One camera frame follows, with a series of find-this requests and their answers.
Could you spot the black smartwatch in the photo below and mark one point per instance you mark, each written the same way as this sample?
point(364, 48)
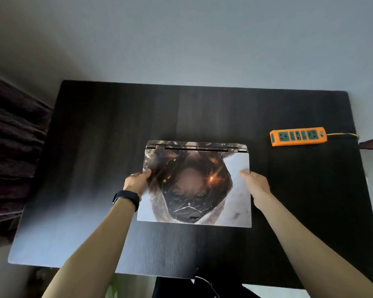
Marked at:
point(126, 198)

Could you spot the person's right hand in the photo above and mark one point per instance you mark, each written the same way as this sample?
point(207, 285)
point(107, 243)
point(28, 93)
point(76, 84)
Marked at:
point(258, 189)

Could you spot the dark wooden desk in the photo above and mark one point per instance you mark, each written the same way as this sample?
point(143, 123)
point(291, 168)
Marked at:
point(112, 121)

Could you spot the laptop with printed lid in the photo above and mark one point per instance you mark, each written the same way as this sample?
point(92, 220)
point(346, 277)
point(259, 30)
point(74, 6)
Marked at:
point(199, 189)

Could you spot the black trousers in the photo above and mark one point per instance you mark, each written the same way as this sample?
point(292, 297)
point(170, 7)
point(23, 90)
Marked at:
point(180, 288)

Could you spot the orange power strip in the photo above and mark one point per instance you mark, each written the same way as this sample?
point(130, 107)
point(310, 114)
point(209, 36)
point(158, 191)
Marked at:
point(298, 136)

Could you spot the cream and purple curtain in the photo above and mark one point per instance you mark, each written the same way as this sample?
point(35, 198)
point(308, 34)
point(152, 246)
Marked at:
point(12, 152)

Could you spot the person's right forearm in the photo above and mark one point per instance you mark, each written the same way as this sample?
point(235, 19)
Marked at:
point(314, 254)

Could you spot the person's left hand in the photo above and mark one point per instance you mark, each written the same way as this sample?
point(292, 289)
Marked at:
point(136, 184)

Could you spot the person's left forearm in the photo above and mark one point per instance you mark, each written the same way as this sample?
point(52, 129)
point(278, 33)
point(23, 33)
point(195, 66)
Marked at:
point(90, 254)

